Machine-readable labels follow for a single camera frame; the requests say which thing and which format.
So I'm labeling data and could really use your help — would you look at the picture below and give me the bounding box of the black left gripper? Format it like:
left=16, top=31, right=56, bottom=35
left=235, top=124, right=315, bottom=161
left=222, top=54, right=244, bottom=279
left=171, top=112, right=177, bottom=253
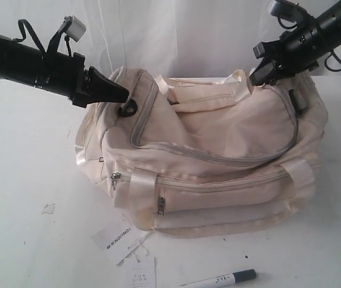
left=67, top=52, right=129, bottom=108

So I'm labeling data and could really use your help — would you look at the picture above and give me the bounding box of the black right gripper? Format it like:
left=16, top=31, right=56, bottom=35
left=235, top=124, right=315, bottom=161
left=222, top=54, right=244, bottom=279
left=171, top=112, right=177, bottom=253
left=249, top=32, right=319, bottom=86

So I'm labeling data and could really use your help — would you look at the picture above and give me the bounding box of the beige fabric duffel bag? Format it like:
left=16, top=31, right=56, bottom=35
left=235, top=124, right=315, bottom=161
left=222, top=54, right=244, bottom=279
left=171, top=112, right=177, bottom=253
left=75, top=67, right=328, bottom=237

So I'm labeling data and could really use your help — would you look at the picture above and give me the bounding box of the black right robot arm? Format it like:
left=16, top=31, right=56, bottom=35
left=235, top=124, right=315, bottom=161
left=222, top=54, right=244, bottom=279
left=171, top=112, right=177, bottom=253
left=250, top=1, right=341, bottom=86

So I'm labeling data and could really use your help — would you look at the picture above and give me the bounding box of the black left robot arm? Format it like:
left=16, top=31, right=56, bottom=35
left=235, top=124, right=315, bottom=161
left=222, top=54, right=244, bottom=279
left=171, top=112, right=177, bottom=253
left=0, top=16, right=129, bottom=108

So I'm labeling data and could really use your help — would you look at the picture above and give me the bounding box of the white marker with black cap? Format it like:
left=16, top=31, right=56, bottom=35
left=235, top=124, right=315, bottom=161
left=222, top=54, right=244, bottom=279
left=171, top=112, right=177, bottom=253
left=178, top=269, right=257, bottom=288

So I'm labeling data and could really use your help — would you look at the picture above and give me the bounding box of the clear plastic scrap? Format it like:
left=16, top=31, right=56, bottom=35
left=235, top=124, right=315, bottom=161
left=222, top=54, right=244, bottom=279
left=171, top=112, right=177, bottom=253
left=41, top=203, right=55, bottom=215

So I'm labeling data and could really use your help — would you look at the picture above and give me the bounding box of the white brand hang tag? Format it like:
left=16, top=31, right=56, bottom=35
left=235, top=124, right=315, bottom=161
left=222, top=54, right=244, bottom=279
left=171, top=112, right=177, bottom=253
left=91, top=217, right=148, bottom=250

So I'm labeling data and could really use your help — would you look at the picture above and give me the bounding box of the white square hang tag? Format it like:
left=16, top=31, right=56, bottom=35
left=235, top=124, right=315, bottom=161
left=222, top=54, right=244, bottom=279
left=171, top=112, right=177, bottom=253
left=117, top=256, right=156, bottom=288

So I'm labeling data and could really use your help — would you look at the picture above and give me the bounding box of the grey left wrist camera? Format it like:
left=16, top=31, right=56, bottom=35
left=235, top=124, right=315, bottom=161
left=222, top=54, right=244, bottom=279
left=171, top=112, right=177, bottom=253
left=62, top=16, right=86, bottom=42

